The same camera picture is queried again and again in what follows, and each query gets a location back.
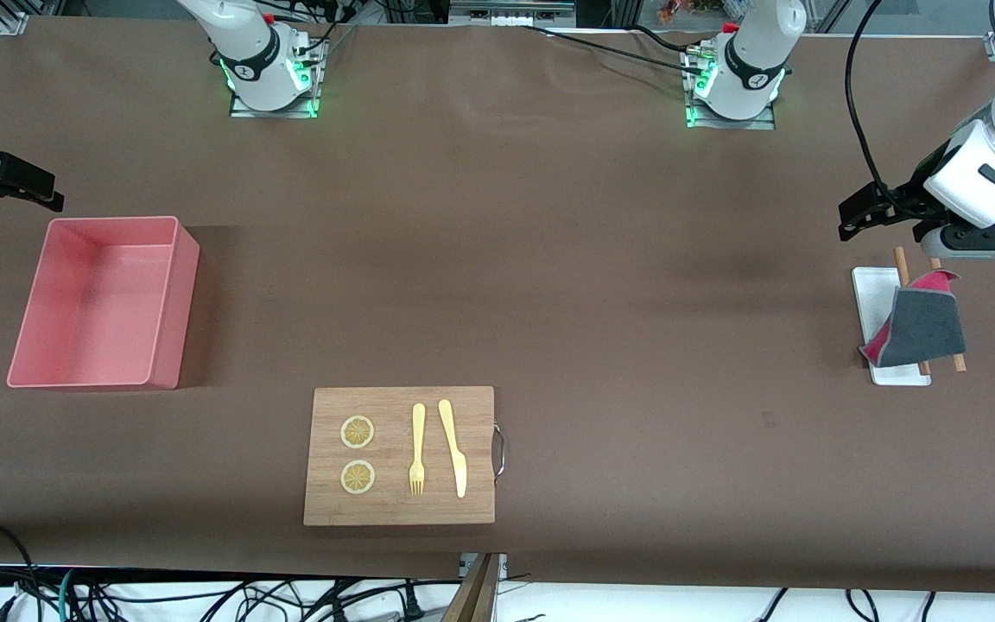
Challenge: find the grey and red cloth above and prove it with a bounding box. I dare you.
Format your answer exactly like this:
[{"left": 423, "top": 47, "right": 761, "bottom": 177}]
[{"left": 859, "top": 270, "right": 967, "bottom": 369}]

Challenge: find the white rectangular tray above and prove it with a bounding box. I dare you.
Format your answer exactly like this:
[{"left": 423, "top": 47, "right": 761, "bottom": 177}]
[{"left": 852, "top": 267, "right": 932, "bottom": 387}]

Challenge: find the pink plastic bin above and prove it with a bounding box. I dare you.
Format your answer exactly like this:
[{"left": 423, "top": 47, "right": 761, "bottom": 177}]
[{"left": 7, "top": 216, "right": 201, "bottom": 391}]

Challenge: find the brown table cover sheet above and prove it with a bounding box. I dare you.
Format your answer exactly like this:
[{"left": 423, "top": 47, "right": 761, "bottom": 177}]
[{"left": 0, "top": 16, "right": 995, "bottom": 595}]

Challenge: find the orange red small object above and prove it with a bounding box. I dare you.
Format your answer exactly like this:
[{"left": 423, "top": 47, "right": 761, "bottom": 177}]
[{"left": 657, "top": 0, "right": 727, "bottom": 24}]

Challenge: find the grey metal device box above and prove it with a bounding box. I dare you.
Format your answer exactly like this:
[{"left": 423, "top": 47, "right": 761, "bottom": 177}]
[{"left": 448, "top": 0, "right": 578, "bottom": 28}]

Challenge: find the yellow plastic fork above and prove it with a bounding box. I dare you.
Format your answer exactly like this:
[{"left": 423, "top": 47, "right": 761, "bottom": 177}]
[{"left": 409, "top": 403, "right": 427, "bottom": 497}]

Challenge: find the wooden cutting board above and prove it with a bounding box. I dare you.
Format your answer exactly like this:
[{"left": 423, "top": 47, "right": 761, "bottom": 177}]
[{"left": 303, "top": 386, "right": 507, "bottom": 527}]

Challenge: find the yellow plastic knife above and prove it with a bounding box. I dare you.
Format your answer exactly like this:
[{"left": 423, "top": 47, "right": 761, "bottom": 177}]
[{"left": 438, "top": 399, "right": 468, "bottom": 499}]

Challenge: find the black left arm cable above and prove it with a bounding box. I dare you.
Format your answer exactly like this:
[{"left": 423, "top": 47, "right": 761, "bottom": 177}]
[{"left": 845, "top": 0, "right": 900, "bottom": 217}]

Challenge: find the black cable across table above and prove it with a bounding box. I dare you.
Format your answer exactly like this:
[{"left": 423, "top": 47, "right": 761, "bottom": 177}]
[{"left": 519, "top": 24, "right": 710, "bottom": 77}]

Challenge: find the small metal bracket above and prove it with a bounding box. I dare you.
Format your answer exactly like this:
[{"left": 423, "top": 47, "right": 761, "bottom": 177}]
[{"left": 459, "top": 553, "right": 509, "bottom": 581}]

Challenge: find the wooden post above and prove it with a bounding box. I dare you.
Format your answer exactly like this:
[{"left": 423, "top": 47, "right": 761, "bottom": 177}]
[{"left": 441, "top": 553, "right": 501, "bottom": 622}]

